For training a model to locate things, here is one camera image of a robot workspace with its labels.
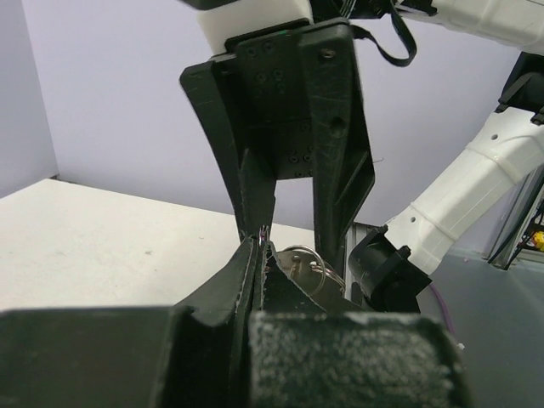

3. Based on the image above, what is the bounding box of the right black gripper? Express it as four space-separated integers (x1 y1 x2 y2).
179 23 375 275

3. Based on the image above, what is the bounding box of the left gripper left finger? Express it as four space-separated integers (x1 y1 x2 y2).
1 237 260 407

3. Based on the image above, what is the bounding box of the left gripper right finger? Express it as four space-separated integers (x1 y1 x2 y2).
248 246 472 407

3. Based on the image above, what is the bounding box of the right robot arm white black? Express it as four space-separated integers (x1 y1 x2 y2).
180 1 543 313

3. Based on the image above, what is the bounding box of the aluminium frame rail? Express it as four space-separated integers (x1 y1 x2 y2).
347 224 385 302

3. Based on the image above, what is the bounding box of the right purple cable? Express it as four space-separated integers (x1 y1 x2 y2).
427 282 458 341

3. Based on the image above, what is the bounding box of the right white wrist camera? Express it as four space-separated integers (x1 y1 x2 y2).
196 0 313 55

